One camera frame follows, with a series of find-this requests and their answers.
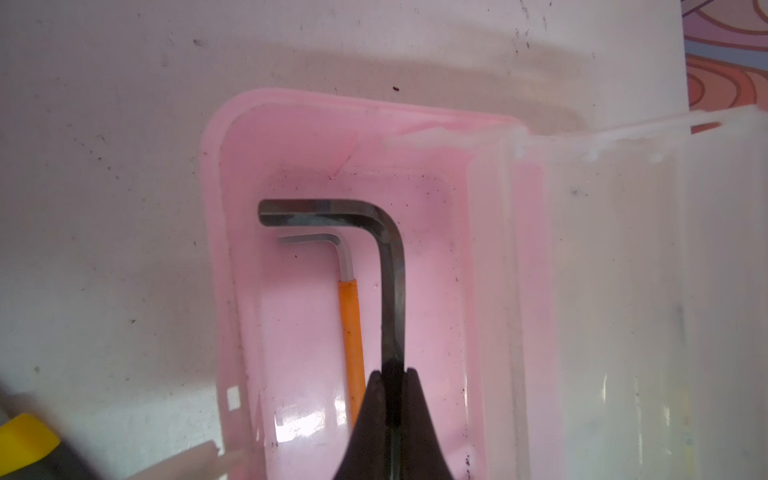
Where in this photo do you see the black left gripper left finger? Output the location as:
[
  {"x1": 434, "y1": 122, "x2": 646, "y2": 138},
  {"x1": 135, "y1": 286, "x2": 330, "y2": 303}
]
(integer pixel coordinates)
[{"x1": 334, "y1": 371, "x2": 387, "y2": 480}]

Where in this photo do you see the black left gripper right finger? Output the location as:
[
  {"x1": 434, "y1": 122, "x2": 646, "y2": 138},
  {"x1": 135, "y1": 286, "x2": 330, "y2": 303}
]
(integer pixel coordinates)
[{"x1": 401, "y1": 368, "x2": 453, "y2": 480}]

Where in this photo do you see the orange handled hex key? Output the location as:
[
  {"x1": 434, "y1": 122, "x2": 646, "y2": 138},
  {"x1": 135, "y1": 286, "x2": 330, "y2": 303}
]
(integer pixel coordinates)
[{"x1": 278, "y1": 233, "x2": 366, "y2": 430}]

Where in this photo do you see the pink plastic tool box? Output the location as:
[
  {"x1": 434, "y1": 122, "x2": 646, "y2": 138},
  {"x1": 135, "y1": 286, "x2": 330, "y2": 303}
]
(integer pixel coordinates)
[{"x1": 200, "y1": 90, "x2": 767, "y2": 479}]

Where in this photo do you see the yellow black utility knife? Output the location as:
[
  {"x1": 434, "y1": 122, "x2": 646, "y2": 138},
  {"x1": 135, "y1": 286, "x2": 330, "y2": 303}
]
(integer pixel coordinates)
[{"x1": 1, "y1": 413, "x2": 100, "y2": 480}]

